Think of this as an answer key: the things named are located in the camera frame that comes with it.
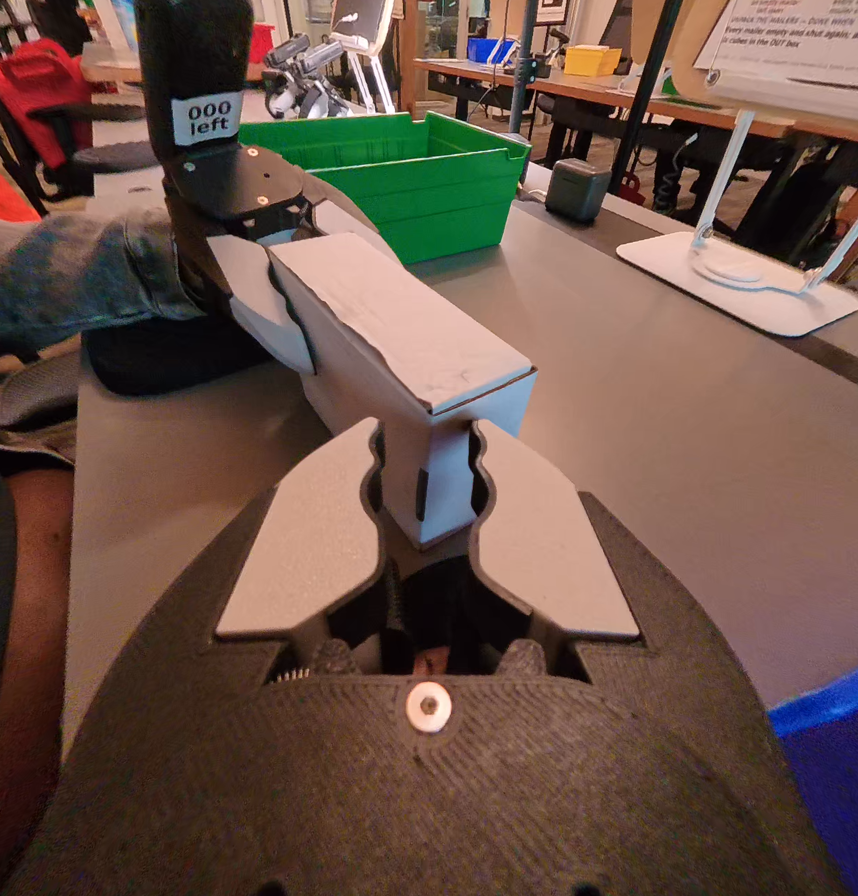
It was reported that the white cardboard box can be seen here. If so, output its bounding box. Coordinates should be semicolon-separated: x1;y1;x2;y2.
268;233;539;554

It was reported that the black office chair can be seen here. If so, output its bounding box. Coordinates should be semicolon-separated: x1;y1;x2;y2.
0;70;160;214

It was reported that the yellow bin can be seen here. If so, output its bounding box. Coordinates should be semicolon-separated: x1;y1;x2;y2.
563;45;623;77

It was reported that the person's grey garment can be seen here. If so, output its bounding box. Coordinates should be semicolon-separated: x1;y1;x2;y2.
0;350;80;480

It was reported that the black tripod pole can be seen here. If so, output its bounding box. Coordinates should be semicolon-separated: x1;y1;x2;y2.
608;0;684;197

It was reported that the blue plastic bin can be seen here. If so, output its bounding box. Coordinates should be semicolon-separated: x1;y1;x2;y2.
768;661;858;896

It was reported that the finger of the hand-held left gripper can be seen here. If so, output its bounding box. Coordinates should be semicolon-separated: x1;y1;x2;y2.
206;234;316;375
303;171;405;266

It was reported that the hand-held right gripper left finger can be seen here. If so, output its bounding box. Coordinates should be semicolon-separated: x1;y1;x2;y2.
215;417;389;641

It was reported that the grey desk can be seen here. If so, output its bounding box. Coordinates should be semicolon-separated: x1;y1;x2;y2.
61;115;858;757

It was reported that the white document stand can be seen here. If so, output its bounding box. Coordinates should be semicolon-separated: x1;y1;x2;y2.
616;70;858;338

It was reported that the person's leg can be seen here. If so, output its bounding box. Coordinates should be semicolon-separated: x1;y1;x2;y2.
0;458;76;883

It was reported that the wooden table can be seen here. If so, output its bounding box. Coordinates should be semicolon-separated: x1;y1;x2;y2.
413;58;797;140

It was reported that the white stand with legs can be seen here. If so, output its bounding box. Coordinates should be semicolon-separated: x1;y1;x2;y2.
329;0;396;114

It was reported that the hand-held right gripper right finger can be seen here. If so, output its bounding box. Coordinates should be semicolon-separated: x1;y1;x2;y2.
468;419;643;644

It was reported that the red jacket on chair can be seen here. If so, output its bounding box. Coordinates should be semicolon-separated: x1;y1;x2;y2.
0;38;97;170

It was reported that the grey tripod pole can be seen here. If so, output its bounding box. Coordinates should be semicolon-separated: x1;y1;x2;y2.
507;0;543;135

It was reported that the green plastic bin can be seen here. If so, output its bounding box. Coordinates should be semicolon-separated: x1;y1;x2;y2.
238;111;532;266

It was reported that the person's left forearm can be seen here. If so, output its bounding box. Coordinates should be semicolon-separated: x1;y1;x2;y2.
0;209;209;354

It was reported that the dark grey small device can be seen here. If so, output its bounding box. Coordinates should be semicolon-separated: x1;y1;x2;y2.
544;159;613;225

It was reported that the printed instruction sheet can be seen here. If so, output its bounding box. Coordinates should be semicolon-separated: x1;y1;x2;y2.
693;0;858;106

